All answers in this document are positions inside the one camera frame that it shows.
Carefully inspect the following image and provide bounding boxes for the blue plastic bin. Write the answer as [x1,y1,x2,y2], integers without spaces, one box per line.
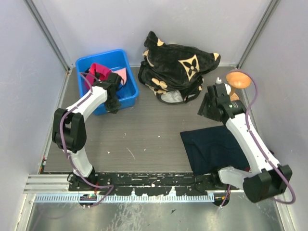
[76,49,139,116]

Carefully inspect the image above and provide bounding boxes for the wooden hat stand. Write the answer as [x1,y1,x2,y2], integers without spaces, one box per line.
[226,71,252,101]

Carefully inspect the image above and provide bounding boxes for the navy blue cloth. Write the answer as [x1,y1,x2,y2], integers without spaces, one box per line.
[180,126,250,175]

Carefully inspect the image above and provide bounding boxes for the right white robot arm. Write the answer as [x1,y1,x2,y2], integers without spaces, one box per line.
[198,84,295,203]

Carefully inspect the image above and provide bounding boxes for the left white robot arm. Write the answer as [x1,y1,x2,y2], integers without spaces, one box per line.
[51,72,122,191]

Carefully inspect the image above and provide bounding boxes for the magenta cap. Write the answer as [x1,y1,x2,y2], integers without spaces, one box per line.
[85,63,112,84]

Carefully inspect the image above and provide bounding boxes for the pink cap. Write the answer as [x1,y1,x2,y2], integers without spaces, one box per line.
[112,68,127,86]

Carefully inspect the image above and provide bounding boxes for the black patterned plush blanket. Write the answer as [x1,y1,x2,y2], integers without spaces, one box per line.
[138,31,221,105]

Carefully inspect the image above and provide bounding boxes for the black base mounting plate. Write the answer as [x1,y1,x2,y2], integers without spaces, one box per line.
[68,172,240,197]

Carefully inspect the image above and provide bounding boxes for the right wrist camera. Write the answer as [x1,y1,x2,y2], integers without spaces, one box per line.
[216,77,233,96]

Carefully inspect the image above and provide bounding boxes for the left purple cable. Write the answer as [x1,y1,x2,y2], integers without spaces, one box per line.
[59,72,115,209]

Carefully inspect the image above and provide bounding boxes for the left aluminium frame post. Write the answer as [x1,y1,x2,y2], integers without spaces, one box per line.
[24,0,73,73]

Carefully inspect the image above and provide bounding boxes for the aluminium frame post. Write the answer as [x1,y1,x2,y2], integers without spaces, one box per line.
[24,0,73,73]
[236,0,281,69]

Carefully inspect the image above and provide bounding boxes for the right aluminium frame post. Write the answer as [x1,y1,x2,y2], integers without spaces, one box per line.
[236,0,281,69]

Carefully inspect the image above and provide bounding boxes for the slotted cable duct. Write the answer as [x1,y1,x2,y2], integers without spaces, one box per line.
[34,193,215,203]

